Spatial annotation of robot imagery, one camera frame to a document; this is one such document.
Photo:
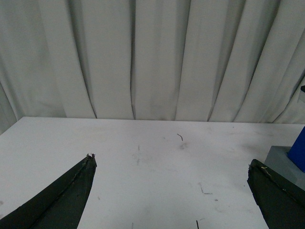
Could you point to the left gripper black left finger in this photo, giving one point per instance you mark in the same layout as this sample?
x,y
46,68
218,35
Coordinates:
x,y
60,205

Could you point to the white curtain backdrop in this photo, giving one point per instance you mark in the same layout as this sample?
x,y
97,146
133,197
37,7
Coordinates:
x,y
180,60

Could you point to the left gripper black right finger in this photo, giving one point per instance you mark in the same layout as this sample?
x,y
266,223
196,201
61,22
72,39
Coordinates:
x,y
281,202

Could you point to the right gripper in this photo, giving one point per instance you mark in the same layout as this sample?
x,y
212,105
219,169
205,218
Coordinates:
x,y
301,97

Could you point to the blue plastic block part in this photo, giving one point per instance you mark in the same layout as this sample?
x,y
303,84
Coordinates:
x,y
297,152

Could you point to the gray base block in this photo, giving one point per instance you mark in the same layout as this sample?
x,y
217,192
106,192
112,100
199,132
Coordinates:
x,y
279,162

